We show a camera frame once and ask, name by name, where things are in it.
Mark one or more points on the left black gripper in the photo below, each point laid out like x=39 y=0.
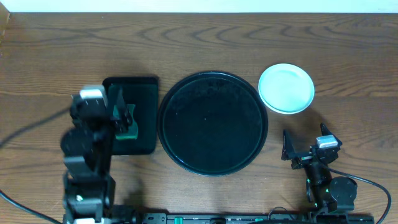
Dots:
x=115 y=117

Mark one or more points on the mint plate top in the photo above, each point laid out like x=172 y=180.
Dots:
x=286 y=88

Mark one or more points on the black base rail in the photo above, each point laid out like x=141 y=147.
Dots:
x=163 y=218

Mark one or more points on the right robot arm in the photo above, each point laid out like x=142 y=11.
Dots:
x=333 y=197

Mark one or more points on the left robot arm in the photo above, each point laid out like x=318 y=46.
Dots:
x=88 y=148

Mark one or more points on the black round tray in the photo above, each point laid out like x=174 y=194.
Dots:
x=212 y=123

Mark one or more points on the green scrub sponge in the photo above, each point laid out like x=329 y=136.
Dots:
x=132 y=131

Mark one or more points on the black rectangular tray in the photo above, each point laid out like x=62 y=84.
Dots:
x=143 y=93

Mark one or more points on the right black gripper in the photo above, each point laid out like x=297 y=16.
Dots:
x=290 y=154

